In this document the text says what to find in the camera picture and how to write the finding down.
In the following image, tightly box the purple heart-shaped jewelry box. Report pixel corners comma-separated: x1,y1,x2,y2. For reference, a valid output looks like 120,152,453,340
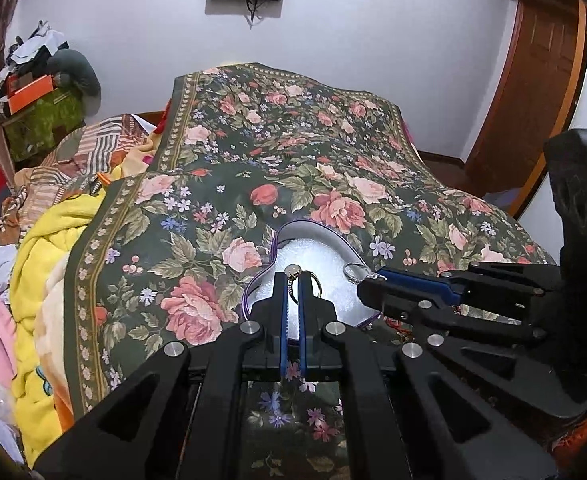
242,220,378,340

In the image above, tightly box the dark floral bed cover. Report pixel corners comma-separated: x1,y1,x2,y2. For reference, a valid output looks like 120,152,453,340
64,64,550,479

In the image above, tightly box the brown wooden door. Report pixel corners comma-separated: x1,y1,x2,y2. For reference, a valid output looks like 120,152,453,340
465,0,587,217

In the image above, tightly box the yellow fleece blanket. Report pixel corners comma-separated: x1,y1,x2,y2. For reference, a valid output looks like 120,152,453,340
9,191,105,465

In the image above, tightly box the striped patchwork quilt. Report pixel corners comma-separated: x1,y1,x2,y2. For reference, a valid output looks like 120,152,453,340
0,114,161,246

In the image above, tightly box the green cloth covered cabinet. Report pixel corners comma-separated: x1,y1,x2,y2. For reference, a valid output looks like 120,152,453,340
2,89,85,162

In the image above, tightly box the orange shoe box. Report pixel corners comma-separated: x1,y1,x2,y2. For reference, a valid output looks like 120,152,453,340
8,75,54,115

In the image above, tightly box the pile of clothes on cabinet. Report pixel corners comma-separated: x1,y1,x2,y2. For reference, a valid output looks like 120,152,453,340
0,21,69,87

